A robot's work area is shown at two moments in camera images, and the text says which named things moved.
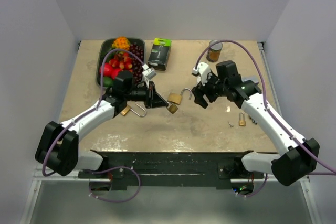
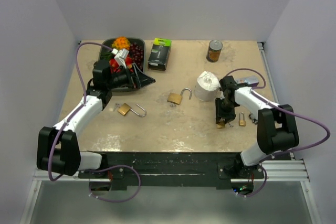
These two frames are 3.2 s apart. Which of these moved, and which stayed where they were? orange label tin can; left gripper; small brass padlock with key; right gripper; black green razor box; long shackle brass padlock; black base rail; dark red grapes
Moved: left gripper; right gripper; small brass padlock with key
Stayed: black base rail; dark red grapes; long shackle brass padlock; orange label tin can; black green razor box
